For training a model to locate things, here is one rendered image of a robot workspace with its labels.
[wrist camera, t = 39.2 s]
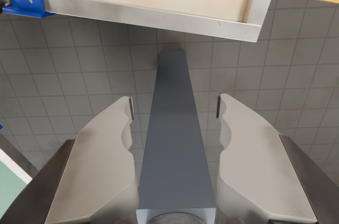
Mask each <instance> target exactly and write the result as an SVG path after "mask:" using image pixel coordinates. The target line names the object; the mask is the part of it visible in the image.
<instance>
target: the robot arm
mask: <svg viewBox="0 0 339 224"><path fill-rule="evenodd" d="M216 118H218V119H219V121H220V122H221V131H220V142H221V144H222V145H223V147H224V150H223V151H222V152H221V153H220V159H219V167H218V176H217V191H216V202H217V205H218V207H219V208H220V209H221V210H222V211H223V212H224V213H225V214H226V215H228V217H226V218H225V220H224V222H223V224H339V185H338V184H337V183H336V182H335V181H334V180H333V179H332V178H331V177H330V176H329V175H328V174H327V173H326V172H325V171H324V170H323V169H322V168H321V167H320V166H319V165H318V164H317V163H316V162H315V161H314V160H313V159H312V158H311V157H310V156H309V155H308V154H307V153H306V152H305V151H304V150H303V149H302V148H301V147H300V146H299V145H298V144H297V143H296V142H295V141H294V140H293V139H292V138H291V137H290V136H289V135H284V134H280V133H279V132H278V131H277V130H276V129H275V128H274V127H273V126H272V125H271V124H270V123H269V122H268V121H266V120H265V119H264V118H263V117H262V116H260V115H259V114H258V113H256V112H255V111H253V110H251V109H250V108H248V107H247V106H245V105H244V104H242V103H241V102H239V101H237V100H236V99H234V98H233V97H231V96H230V95H228V94H225V93H224V94H218V95H217V107H216ZM133 120H134V111H133V102H132V97H127V96H123V97H121V98H120V99H119V100H117V101H116V102H115V103H113V104H112V105H110V106H109V107H108V108H106V109H105V110H104V111H102V112H101V113H100V114H98V115H97V116H96V117H94V118H93V119H92V120H91V121H90V122H89V123H88V124H87V125H86V126H85V127H84V128H83V129H82V130H81V131H80V132H79V133H78V134H77V135H76V137H75V138H74V139H69V140H66V141H65V142H64V143H63V145H62V146H61V147H60V148H59V149H58V150H57V151H56V153H55V154H54V155H53V156H52V157H51V158H50V159H49V161H48V162H47V163H46V164H45V165H44V166H43V167H42V169H41V170H40V171H39V172H38V173H37V174H36V175H35V176H34V178H33V179H32V180H31V181H30V182H29V183H28V184H27V186H26V187H25V188H24V189H23V190H22V191H21V193H20V194H19V195H18V196H17V197H16V199H15V200H14V201H13V202H12V204H11V205H10V206H9V208H8V209H7V210H6V212H5V213H4V214H3V216H2V217H1V219H0V224H134V222H133V220H132V219H131V218H129V217H130V216H131V215H132V214H133V213H134V212H135V211H136V210H137V208H138V206H139V192H138V182H137V176H136V170H135V164H134V158H133V155H132V153H131V152H129V151H128V150H129V148H130V146H131V145H132V136H131V130H130V124H131V122H132V121H133ZM147 224H206V223H205V222H204V221H203V220H202V219H201V218H199V217H197V216H195V215H192V214H189V213H183V212H170V213H164V214H161V215H158V216H156V217H154V218H153V219H151V220H150V221H149V222H148V223H147Z"/></svg>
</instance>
